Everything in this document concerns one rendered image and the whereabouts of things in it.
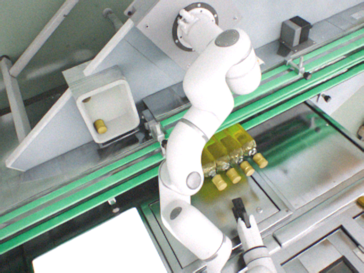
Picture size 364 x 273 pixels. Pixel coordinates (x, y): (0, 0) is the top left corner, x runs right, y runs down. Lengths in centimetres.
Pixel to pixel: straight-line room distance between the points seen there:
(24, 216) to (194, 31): 81
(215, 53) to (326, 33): 88
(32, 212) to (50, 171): 15
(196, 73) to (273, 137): 83
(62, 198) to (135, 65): 52
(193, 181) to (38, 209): 66
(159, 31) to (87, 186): 58
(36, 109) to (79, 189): 79
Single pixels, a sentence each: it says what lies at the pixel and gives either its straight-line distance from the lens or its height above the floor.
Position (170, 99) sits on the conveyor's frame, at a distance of 121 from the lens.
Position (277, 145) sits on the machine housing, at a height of 103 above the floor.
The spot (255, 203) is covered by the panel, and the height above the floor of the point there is 122.
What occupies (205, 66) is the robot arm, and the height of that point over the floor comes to 116.
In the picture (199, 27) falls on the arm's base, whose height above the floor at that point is 94.
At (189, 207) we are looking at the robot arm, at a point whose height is 131.
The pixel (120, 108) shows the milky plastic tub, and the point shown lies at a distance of 121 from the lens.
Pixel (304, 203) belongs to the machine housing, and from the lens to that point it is 132.
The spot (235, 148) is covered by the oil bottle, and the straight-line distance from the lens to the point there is 120.
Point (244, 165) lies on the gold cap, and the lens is 117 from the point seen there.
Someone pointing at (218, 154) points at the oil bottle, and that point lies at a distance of 118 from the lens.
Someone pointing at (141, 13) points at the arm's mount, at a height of 83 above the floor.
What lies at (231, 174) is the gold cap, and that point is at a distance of 115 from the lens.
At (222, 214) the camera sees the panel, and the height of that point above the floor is 119.
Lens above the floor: 166
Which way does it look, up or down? 38 degrees down
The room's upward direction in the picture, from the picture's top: 143 degrees clockwise
